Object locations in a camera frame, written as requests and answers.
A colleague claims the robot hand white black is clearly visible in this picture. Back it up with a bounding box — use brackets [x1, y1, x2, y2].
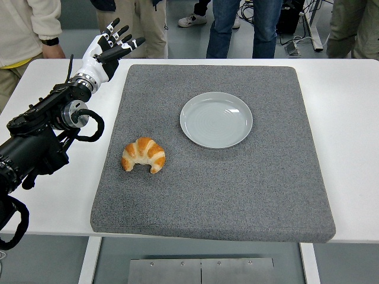
[73, 17, 146, 84]

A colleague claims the person's hand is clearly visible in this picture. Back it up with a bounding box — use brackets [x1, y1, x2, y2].
[41, 43, 66, 59]

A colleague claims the golden croissant bread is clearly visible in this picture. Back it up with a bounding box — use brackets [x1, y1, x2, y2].
[121, 137, 166, 175]

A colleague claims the pale grey round plate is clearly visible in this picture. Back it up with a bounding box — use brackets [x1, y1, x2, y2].
[179, 91, 254, 150]

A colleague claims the grey metal plate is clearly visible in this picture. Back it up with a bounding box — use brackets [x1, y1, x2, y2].
[129, 257, 275, 284]

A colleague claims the person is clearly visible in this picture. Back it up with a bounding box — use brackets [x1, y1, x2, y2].
[206, 0, 282, 59]
[326, 0, 379, 60]
[90, 0, 169, 59]
[178, 0, 241, 29]
[0, 0, 66, 114]

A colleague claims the grey speckled mat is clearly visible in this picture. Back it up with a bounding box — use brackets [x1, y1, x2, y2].
[89, 64, 337, 244]

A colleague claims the white table leg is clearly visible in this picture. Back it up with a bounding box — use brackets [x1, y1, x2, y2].
[77, 236, 103, 284]
[298, 242, 322, 284]

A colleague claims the grey floor pedal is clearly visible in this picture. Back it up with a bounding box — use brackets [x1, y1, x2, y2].
[284, 41, 302, 56]

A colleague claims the black equipment box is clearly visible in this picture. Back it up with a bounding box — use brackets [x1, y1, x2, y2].
[276, 0, 306, 35]

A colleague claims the white desk leg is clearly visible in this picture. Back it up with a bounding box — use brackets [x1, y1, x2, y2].
[301, 0, 324, 51]

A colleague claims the black cable bundle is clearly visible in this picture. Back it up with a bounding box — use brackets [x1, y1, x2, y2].
[239, 0, 256, 24]

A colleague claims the white floor cable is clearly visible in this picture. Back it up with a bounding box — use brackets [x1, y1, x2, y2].
[278, 34, 314, 48]

